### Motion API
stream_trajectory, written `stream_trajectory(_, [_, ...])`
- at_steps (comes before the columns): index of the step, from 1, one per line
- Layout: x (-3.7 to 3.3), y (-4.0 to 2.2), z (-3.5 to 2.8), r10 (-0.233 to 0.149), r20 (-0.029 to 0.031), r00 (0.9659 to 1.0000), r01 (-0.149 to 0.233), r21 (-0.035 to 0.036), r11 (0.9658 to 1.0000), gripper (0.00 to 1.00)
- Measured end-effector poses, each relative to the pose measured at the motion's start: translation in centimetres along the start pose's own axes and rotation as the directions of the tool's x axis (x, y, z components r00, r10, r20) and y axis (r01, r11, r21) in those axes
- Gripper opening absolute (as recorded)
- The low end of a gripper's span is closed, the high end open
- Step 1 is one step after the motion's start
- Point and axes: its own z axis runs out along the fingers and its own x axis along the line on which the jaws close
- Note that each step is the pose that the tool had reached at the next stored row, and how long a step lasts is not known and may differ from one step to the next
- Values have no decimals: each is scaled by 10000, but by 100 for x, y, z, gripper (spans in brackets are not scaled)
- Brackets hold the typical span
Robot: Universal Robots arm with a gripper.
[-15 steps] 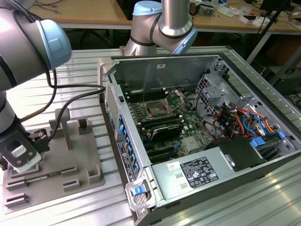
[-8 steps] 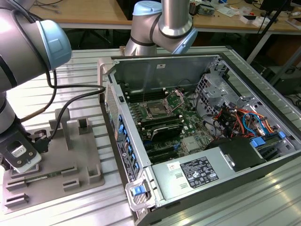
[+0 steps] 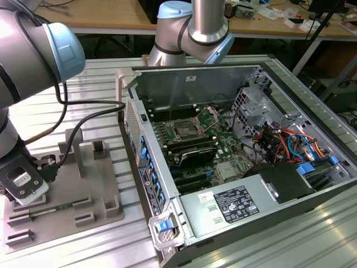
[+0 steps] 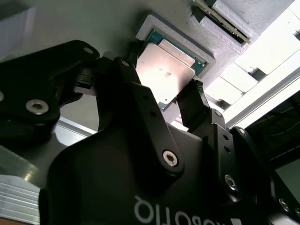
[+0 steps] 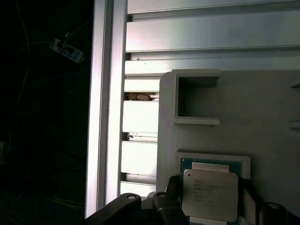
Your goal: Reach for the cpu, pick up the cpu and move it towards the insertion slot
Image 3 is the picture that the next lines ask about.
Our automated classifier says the black RAM slot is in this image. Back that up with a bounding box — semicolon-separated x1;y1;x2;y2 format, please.
152;109;197;117
150;104;196;112

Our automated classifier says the CPU socket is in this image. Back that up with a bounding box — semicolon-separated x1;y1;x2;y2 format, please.
166;118;202;142

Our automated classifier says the green RAM stick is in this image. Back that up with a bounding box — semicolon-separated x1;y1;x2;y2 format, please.
28;202;75;216

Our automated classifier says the grey parts rack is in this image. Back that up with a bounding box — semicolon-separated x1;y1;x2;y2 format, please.
4;128;126;248

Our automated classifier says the wooden desk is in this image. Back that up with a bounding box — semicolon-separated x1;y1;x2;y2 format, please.
226;0;357;43
36;0;158;36

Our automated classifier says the black graphics card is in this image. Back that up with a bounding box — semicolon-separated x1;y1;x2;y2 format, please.
178;145;218;169

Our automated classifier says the grey power supply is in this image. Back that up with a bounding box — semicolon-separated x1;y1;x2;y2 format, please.
170;173;280;244

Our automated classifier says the green motherboard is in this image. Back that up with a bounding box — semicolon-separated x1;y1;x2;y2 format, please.
147;102;253;196

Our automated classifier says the open PC case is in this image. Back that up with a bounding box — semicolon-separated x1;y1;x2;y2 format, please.
115;61;357;268

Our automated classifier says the metal drive cage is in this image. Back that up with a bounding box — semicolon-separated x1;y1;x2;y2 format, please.
230;83;290;133

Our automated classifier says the black plastic shroud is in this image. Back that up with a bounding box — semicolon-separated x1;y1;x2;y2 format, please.
242;161;318;208

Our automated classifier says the hard disk in blue carrier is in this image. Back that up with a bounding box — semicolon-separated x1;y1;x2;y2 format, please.
296;156;349;192

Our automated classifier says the white box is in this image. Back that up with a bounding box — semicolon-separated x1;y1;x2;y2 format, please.
284;16;305;30

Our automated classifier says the black computer tower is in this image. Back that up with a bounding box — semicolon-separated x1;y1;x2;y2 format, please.
309;79;357;113

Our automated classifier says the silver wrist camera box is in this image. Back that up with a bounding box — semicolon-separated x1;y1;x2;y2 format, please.
6;165;50;207

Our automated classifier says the black cable plug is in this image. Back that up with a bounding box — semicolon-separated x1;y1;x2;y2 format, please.
38;161;59;184

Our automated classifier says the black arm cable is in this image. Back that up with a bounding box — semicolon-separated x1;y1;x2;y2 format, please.
23;15;126;170

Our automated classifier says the orange wire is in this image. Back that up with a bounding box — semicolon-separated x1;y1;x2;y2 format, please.
274;127;327;157

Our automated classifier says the blue wire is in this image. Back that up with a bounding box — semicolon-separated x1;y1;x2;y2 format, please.
286;133;327;157

